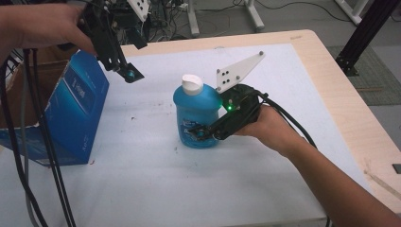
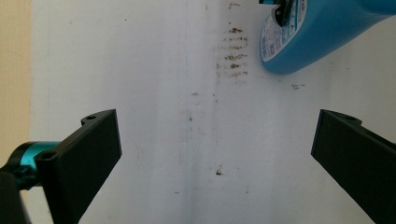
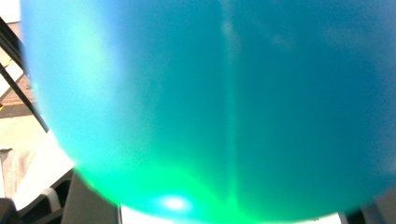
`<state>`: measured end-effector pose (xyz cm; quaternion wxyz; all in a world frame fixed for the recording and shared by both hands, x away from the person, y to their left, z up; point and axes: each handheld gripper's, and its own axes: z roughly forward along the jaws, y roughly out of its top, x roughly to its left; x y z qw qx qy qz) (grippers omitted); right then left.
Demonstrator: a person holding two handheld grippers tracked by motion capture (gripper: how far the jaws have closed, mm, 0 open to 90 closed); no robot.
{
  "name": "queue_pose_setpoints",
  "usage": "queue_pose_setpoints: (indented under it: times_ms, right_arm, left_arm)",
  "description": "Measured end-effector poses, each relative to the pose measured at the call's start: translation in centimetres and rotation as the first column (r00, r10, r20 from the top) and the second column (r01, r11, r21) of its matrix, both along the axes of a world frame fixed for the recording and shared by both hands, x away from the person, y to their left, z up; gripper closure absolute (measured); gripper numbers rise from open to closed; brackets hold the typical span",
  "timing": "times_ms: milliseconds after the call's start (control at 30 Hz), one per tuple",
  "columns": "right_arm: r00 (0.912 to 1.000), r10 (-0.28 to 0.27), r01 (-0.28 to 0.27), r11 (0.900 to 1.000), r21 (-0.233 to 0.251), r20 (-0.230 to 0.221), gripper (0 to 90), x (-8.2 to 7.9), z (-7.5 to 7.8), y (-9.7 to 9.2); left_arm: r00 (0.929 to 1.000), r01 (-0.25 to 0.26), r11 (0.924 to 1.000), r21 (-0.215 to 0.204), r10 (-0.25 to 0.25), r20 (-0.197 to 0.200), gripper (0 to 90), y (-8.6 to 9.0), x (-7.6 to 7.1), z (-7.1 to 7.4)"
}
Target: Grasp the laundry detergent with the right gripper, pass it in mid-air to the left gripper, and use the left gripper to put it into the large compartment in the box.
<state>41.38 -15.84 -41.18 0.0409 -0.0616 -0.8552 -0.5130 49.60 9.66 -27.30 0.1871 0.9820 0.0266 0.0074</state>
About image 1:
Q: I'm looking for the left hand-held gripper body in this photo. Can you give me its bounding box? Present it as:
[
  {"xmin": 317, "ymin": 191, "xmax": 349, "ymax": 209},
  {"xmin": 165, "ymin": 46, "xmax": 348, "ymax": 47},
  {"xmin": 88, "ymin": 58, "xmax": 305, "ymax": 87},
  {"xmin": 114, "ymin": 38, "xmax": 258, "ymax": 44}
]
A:
[{"xmin": 78, "ymin": 0, "xmax": 151, "ymax": 72}]

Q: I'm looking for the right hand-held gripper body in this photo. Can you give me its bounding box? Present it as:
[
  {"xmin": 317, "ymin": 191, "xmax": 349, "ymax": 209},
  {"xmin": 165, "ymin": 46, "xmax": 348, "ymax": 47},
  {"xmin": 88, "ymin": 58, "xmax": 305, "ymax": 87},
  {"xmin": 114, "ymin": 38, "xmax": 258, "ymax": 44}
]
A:
[{"xmin": 214, "ymin": 50, "xmax": 266, "ymax": 141}]

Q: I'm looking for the blue liquid bottle white cap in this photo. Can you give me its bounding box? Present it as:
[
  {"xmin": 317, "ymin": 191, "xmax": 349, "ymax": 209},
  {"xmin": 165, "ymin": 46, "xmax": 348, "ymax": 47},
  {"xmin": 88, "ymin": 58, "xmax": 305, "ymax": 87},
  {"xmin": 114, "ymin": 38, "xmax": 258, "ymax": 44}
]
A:
[{"xmin": 172, "ymin": 74, "xmax": 223, "ymax": 149}]

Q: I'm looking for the blue cardboard box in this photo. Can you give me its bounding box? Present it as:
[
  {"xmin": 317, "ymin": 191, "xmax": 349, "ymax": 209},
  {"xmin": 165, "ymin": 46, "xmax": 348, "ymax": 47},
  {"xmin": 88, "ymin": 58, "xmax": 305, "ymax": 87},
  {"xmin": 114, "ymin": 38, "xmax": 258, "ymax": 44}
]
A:
[{"xmin": 0, "ymin": 45, "xmax": 111, "ymax": 167}]

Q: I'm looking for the person's right hand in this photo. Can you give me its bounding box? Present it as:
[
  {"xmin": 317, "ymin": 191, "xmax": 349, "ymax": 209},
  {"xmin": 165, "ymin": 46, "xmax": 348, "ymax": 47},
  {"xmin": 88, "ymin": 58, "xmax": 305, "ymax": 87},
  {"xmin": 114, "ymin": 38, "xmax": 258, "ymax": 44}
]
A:
[{"xmin": 235, "ymin": 106, "xmax": 305, "ymax": 158}]

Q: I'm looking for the person's left hand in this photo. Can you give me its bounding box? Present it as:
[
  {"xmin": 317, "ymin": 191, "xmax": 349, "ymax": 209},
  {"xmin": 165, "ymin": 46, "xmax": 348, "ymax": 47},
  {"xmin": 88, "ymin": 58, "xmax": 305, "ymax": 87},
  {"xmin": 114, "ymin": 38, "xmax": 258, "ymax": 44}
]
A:
[{"xmin": 18, "ymin": 3, "xmax": 97, "ymax": 55}]

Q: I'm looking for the white desk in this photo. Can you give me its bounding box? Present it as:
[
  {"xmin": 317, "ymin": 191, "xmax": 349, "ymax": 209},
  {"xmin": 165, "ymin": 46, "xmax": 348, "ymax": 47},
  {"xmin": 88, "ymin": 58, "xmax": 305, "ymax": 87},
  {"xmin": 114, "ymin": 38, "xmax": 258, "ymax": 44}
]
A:
[
  {"xmin": 187, "ymin": 0, "xmax": 265, "ymax": 38},
  {"xmin": 334, "ymin": 0, "xmax": 364, "ymax": 26}
]

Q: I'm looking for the white table cover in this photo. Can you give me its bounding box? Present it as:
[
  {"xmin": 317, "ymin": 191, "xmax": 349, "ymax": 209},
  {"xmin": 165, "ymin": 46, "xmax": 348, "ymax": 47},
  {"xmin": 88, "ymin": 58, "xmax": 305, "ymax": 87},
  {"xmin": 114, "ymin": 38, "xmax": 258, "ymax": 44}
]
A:
[{"xmin": 0, "ymin": 43, "xmax": 373, "ymax": 227}]

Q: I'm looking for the grey-green carpet tile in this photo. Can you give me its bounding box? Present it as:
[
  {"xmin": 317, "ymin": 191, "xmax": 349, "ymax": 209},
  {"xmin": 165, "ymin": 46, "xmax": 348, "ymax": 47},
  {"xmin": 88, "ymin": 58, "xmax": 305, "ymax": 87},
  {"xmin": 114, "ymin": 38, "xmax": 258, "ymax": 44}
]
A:
[{"xmin": 325, "ymin": 45, "xmax": 401, "ymax": 107}]

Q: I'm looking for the black metal stand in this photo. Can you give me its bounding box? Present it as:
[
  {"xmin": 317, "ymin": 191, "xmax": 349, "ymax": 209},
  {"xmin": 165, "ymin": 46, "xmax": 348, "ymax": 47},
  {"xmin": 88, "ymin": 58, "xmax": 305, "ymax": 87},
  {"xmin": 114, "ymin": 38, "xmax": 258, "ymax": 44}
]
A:
[{"xmin": 335, "ymin": 0, "xmax": 401, "ymax": 78}]

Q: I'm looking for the beige tape strip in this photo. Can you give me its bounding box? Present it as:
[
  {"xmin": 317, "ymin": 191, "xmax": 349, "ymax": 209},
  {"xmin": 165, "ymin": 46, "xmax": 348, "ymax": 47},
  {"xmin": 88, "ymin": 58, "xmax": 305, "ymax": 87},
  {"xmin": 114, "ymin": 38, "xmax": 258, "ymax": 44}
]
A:
[{"xmin": 362, "ymin": 160, "xmax": 401, "ymax": 201}]

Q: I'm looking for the tangle of floor cables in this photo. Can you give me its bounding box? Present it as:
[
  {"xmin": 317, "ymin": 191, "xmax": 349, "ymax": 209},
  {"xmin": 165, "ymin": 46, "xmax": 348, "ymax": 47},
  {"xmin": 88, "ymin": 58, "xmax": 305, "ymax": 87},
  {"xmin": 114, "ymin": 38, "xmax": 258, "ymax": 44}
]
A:
[{"xmin": 148, "ymin": 0, "xmax": 190, "ymax": 43}]

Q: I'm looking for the black floor cable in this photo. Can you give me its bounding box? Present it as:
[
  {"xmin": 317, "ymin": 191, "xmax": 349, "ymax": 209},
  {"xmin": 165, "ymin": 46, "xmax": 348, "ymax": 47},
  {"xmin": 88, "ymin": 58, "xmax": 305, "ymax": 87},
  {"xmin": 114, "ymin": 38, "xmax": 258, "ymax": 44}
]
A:
[{"xmin": 254, "ymin": 0, "xmax": 353, "ymax": 24}]

